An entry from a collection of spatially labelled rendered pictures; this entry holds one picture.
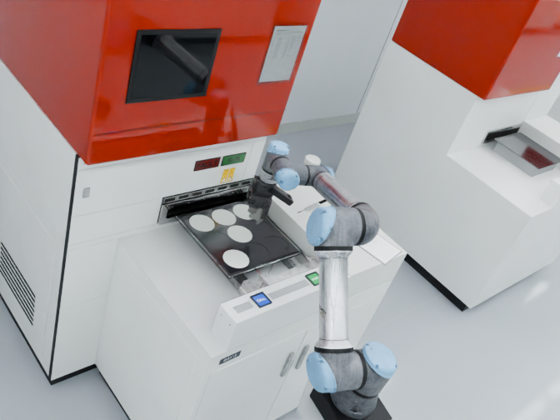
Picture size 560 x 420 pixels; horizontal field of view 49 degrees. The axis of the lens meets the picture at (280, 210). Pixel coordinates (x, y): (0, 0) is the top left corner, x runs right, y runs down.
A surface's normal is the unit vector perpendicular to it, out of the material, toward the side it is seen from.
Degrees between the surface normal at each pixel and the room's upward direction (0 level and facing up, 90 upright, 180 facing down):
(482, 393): 0
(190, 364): 90
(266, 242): 0
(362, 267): 0
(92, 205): 90
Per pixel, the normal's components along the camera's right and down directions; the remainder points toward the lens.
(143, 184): 0.61, 0.60
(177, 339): -0.73, 0.20
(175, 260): 0.29, -0.78
